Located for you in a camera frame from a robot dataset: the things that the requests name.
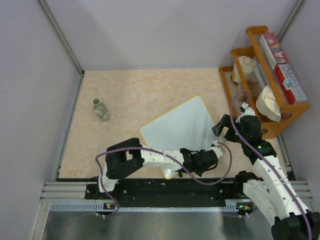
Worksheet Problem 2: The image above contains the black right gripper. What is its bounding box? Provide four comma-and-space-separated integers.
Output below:
212, 114, 248, 145

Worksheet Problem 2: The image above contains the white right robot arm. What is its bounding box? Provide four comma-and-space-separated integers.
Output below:
212, 114, 320, 240

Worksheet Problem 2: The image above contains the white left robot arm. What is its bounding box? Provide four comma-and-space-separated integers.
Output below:
96, 138, 224, 199

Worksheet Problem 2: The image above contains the yellow-framed whiteboard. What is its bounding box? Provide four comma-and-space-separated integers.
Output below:
139, 94, 222, 180

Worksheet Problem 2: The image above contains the crumpled beige cloth front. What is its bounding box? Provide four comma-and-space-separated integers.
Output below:
255, 85, 281, 122

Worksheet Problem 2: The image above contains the small yellow white box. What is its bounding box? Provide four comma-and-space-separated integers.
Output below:
231, 64, 241, 84

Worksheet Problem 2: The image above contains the orange wooden rack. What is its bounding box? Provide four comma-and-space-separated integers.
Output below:
219, 25, 310, 139

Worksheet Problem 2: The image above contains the red white box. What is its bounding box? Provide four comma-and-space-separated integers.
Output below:
273, 64, 308, 105

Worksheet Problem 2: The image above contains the clear plastic bottle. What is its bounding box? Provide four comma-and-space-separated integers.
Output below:
93, 98, 110, 121

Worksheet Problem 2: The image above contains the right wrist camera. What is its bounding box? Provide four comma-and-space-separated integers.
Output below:
235, 102, 256, 123

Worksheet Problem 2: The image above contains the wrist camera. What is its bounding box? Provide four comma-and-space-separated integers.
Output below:
235, 102, 256, 123
210, 140, 225, 159

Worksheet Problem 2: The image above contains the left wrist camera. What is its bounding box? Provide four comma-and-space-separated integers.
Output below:
210, 140, 225, 159

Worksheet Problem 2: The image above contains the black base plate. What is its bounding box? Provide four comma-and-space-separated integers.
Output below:
84, 177, 253, 208

